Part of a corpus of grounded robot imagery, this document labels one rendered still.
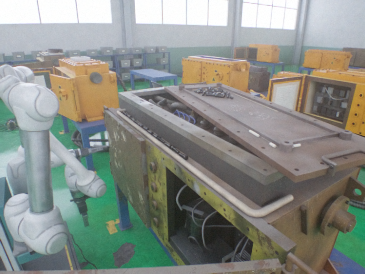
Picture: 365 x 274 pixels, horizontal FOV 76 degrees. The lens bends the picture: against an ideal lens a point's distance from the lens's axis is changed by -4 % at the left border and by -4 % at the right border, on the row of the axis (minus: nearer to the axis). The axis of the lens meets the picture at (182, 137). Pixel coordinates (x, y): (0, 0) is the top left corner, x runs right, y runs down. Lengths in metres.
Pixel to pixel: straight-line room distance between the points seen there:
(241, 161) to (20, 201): 1.06
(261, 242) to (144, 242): 1.74
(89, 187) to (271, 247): 0.95
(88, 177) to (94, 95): 2.30
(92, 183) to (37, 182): 0.30
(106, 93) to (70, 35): 6.70
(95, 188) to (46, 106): 0.52
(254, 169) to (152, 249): 1.69
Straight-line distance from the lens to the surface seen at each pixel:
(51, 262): 1.99
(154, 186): 1.24
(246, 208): 0.74
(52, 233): 1.24
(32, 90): 1.06
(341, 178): 1.06
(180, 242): 1.31
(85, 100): 3.53
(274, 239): 0.70
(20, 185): 1.86
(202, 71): 5.13
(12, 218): 1.42
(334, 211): 1.02
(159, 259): 2.24
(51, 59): 6.34
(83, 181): 1.36
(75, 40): 10.15
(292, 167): 0.75
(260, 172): 0.74
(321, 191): 0.94
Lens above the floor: 1.71
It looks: 23 degrees down
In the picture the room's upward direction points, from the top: straight up
